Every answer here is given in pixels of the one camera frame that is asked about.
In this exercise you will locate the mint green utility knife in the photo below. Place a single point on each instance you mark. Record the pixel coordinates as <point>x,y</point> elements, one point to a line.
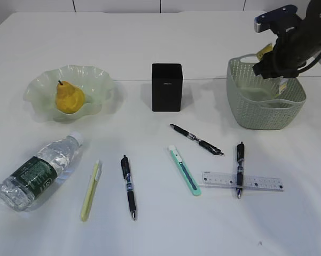
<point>184,170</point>

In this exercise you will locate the black square pen holder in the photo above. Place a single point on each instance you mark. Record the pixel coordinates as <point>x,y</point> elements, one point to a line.
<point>167,84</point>

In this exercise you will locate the black gel pen centre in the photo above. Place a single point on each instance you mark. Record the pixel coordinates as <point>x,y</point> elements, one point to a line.
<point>205,145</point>

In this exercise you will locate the green wavy glass plate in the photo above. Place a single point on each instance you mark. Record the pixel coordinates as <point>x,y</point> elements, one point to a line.
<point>97,85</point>

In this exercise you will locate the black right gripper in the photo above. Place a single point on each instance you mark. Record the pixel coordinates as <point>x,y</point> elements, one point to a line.
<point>290,53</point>

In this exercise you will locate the clear plastic ruler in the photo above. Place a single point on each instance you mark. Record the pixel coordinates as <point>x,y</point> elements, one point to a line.
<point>224,180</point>

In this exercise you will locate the yellow utility knife packaging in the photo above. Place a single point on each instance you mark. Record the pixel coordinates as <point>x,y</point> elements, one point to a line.
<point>283,81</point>

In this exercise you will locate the yellow-green pen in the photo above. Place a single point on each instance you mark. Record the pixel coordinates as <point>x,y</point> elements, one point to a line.
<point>97,170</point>

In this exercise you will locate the yellow pear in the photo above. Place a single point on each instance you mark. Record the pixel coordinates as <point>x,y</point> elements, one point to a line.
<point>69,98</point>

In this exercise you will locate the black blue gel pen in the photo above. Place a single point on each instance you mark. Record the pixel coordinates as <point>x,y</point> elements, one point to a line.
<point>240,150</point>

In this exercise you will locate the green perforated plastic basket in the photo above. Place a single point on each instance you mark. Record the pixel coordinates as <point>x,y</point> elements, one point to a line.
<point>251,98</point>

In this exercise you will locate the clear water bottle green label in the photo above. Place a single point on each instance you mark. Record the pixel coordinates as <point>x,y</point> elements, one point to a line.
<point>27,183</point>

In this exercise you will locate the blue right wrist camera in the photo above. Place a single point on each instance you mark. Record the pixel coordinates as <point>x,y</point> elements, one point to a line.
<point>277,20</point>

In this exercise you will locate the black gel pen left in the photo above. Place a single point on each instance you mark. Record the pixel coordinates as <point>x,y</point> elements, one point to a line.
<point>129,187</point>

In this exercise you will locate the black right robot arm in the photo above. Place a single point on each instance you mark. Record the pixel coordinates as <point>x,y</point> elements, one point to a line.
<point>313,20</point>

